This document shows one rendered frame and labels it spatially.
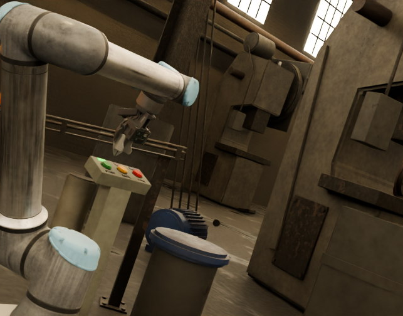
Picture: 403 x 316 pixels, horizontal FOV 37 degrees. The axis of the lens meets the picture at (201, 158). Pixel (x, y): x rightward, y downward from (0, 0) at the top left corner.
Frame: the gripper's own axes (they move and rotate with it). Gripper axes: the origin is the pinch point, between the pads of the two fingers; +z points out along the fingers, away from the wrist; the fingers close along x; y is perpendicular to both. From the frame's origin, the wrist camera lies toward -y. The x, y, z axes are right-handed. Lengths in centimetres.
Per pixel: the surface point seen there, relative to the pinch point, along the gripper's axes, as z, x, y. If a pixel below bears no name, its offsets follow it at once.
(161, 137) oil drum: 63, 193, -194
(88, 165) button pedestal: 9.7, -4.7, -2.9
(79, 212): 29.4, 2.4, -2.4
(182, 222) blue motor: 70, 143, -79
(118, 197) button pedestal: 14.4, 6.9, 6.6
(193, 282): 24, 31, 39
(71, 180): 21.1, -2.5, -9.8
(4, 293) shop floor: 71, -8, -2
